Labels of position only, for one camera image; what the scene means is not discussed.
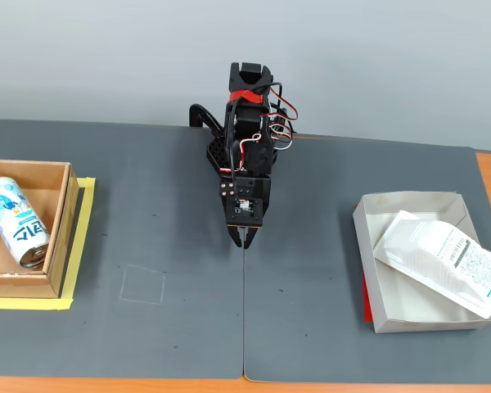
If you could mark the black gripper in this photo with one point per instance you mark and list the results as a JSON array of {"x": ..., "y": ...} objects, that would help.
[{"x": 242, "y": 237}]

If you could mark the white packaged sandwich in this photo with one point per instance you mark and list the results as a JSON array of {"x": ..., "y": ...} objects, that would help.
[{"x": 442, "y": 262}]

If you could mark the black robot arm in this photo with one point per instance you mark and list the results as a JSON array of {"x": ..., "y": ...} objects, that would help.
[{"x": 253, "y": 114}]

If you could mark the gray paper tray box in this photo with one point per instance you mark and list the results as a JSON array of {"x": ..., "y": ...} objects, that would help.
[{"x": 393, "y": 307}]

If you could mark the brown cardboard box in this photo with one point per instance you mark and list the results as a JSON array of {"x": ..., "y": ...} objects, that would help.
[{"x": 24, "y": 283}]

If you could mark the dark gray table mat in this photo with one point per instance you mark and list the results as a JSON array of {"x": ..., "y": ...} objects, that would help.
[
  {"x": 147, "y": 213},
  {"x": 303, "y": 266}
]

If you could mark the black table clamp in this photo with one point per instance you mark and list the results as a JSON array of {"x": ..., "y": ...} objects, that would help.
[{"x": 206, "y": 116}]

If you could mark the red tape strip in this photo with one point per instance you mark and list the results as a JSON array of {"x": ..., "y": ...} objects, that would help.
[{"x": 251, "y": 98}]

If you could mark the red paper sheet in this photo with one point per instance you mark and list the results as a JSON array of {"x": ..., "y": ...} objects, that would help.
[{"x": 368, "y": 303}]

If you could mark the white blue drink can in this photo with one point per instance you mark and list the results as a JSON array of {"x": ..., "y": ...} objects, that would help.
[{"x": 14, "y": 221}]

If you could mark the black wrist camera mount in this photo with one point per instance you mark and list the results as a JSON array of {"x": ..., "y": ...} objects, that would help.
[{"x": 244, "y": 210}]

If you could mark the yellow masking tape frame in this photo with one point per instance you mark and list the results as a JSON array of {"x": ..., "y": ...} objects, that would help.
[{"x": 24, "y": 304}]

